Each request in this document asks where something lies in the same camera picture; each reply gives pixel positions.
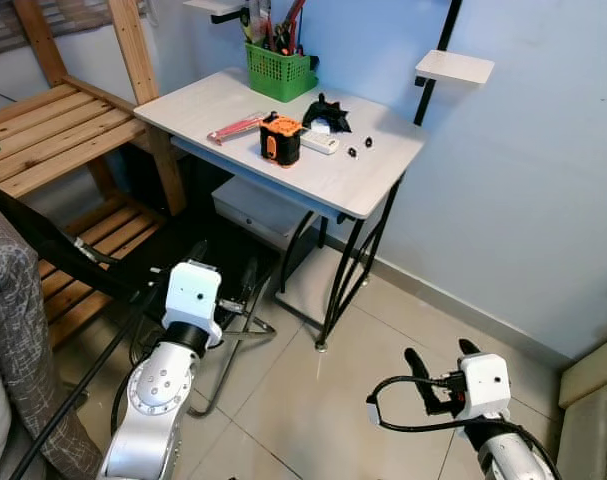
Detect beige sofa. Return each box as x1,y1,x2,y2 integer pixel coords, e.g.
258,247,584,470
557,334,607,480

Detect white table black metal legs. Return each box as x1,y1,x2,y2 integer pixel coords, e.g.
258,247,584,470
133,66,427,353

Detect white storage box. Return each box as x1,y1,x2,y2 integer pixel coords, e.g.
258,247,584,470
210,177,325,252

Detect white remote control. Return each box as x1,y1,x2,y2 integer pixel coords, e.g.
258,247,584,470
300,130,341,156

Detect orange black tape measure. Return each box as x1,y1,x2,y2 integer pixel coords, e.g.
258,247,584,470
259,113,305,169

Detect black crumpled object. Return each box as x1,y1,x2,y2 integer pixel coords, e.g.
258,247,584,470
302,93,353,135

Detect small white shelf board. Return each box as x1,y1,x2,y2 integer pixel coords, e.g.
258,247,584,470
182,0,250,24
414,49,496,87

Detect pink flat packet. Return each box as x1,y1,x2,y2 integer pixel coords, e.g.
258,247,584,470
207,112,270,147

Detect black metal shelf pole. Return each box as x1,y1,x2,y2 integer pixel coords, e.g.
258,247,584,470
412,0,463,127

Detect green plastic basket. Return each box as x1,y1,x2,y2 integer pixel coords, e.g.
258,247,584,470
245,40,320,104

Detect black folding chair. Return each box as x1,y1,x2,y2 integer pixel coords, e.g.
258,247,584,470
0,188,280,421

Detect grey line patterned cloth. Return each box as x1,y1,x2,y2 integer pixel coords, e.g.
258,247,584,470
0,195,105,480

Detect wooden slatted rack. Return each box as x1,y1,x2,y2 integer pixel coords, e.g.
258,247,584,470
0,0,190,351

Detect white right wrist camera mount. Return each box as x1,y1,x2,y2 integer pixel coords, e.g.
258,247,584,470
457,352,512,422

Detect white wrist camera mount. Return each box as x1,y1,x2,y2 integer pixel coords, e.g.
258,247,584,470
162,261,225,348
457,352,512,422

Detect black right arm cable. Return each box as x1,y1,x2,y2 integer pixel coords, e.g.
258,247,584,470
366,373,561,480

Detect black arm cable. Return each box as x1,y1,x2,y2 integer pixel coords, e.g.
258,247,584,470
7,290,166,480
366,373,561,480

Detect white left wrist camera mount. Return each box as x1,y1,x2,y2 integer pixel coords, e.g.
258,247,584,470
162,261,225,348

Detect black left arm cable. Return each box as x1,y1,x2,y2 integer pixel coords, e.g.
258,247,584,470
7,290,166,480

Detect red handled tool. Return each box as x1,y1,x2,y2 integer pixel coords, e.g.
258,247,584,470
277,0,310,53

